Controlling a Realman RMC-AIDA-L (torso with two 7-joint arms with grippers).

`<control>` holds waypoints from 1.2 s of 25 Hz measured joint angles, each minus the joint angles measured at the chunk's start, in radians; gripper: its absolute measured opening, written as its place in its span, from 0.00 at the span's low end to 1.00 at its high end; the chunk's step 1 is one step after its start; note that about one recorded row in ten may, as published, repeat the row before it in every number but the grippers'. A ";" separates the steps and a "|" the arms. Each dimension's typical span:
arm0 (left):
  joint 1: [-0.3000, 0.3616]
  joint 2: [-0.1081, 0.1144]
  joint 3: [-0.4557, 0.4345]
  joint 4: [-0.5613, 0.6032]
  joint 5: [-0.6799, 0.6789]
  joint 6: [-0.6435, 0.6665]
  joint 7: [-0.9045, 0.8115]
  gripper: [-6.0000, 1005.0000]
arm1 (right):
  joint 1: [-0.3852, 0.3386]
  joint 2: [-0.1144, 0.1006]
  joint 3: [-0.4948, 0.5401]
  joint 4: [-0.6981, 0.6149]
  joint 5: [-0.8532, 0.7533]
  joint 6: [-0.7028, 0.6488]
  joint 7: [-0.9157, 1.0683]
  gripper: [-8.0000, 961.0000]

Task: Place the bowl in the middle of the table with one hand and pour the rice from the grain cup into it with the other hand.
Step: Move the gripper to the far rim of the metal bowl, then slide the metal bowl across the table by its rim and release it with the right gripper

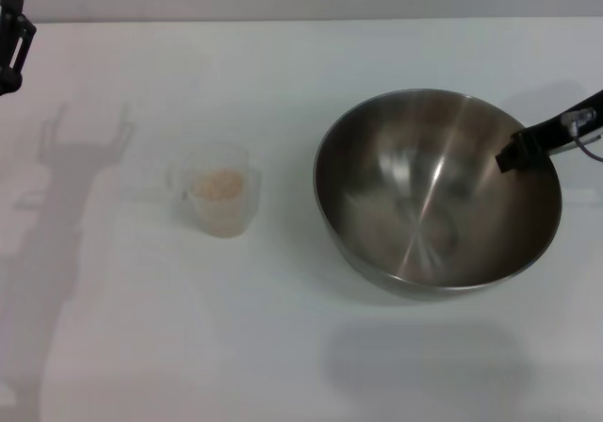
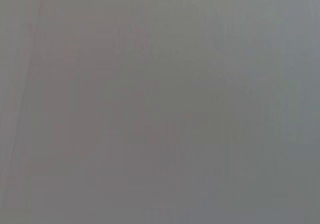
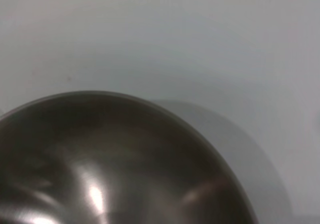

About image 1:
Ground stainless steel mixing bowl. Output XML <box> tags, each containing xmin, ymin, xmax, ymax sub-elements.
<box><xmin>311</xmin><ymin>88</ymin><xmax>563</xmax><ymax>300</ymax></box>

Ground white rice grains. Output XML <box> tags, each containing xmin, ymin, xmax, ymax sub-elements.
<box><xmin>192</xmin><ymin>169</ymin><xmax>245</xmax><ymax>202</ymax></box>

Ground clear plastic measuring cup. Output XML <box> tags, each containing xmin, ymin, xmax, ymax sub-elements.
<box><xmin>169</xmin><ymin>142</ymin><xmax>263</xmax><ymax>239</ymax></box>

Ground thin purple cable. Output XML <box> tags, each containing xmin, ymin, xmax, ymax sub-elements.
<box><xmin>570</xmin><ymin>132</ymin><xmax>603</xmax><ymax>162</ymax></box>

